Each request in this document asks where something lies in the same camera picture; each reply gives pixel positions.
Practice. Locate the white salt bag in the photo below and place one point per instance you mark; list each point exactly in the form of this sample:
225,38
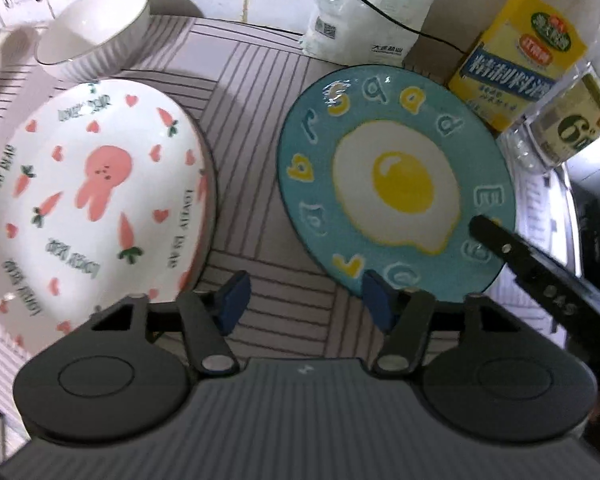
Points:
350,15

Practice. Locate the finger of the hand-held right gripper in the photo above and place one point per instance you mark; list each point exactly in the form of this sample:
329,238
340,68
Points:
510,250

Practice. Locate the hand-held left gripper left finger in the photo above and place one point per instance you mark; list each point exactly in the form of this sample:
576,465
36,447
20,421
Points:
234,302

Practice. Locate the stainless steel sink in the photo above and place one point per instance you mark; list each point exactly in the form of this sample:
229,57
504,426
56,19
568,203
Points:
576,220

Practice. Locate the blue fried egg plate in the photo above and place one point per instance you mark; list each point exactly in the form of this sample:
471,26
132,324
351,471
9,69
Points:
395,125

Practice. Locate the clear labelled plastic bottle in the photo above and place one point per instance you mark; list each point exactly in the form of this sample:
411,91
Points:
572,127

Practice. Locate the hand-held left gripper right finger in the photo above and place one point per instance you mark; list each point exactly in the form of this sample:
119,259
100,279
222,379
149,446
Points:
380,305

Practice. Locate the white ribbed bowl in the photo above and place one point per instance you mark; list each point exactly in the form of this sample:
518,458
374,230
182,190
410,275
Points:
95,25

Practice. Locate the yellow cooking wine pouch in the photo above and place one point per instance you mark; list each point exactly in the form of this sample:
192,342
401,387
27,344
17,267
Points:
505,75

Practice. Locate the white rabbit carrot plate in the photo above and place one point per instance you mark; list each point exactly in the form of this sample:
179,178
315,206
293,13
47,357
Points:
105,160

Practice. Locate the grey striped mat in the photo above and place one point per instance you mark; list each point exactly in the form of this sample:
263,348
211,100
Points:
260,160

